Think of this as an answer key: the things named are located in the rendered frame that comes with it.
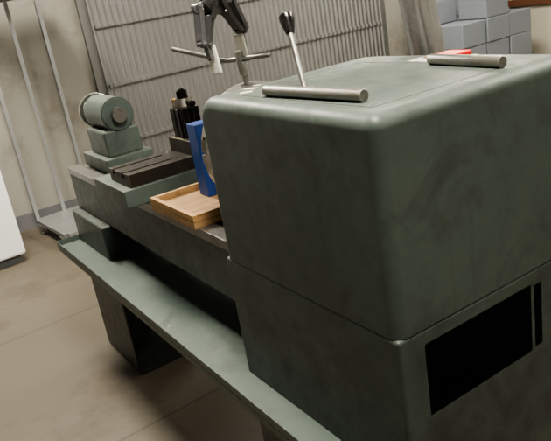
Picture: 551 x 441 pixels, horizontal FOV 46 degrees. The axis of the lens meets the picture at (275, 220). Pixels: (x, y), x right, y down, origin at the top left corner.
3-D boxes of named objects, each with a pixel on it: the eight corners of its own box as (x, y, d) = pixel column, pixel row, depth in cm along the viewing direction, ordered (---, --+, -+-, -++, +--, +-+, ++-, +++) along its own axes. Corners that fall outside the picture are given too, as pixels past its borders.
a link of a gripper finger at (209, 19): (219, 1, 158) (214, -2, 156) (213, 46, 157) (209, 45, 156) (207, 3, 160) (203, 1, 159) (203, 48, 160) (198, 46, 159)
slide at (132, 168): (244, 152, 230) (242, 140, 228) (131, 188, 209) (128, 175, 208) (219, 147, 244) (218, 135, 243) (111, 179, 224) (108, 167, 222)
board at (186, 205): (300, 192, 198) (298, 178, 196) (195, 230, 180) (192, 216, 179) (248, 177, 222) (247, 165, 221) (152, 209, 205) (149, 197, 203)
